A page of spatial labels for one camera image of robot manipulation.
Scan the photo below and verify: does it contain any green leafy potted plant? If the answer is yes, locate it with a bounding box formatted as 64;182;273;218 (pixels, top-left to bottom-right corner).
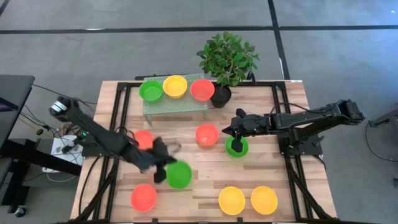
196;30;261;88

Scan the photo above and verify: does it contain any yellow plastic mini bowl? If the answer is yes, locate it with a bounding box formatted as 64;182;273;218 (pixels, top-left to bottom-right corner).
162;75;188;100
218;185;246;216
250;185;279;215

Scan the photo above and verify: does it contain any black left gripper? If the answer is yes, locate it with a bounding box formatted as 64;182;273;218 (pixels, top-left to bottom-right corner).
130;138;177;184

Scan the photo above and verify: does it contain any black cup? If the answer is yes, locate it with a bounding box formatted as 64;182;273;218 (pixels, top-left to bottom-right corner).
210;85;233;109

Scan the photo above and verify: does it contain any black bracket on frame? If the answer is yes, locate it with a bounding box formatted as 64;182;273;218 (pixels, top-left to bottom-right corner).
245;70;257;85

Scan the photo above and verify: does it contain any black aluminium table frame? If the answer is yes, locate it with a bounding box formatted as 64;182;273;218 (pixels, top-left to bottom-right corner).
71;80;340;224

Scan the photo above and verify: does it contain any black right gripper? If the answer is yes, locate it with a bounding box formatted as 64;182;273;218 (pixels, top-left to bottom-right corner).
222;108;271;154

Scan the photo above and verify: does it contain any green plastic mini bowl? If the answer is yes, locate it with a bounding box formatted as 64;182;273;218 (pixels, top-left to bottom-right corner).
165;160;193;190
224;135;249;159
138;80;164;103

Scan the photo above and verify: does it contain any black desk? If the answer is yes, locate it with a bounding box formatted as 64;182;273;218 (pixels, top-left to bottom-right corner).
0;74;82;215

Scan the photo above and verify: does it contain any orange plastic mini bowl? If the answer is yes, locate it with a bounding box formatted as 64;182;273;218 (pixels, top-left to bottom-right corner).
130;183;158;213
133;129;155;151
195;123;220;147
189;78;216;103

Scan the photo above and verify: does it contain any pale green perforated metal shelf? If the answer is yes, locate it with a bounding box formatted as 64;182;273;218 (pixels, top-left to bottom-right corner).
142;73;209;126

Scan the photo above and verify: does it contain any white power strip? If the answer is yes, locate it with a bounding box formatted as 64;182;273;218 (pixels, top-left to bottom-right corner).
50;134;85;166

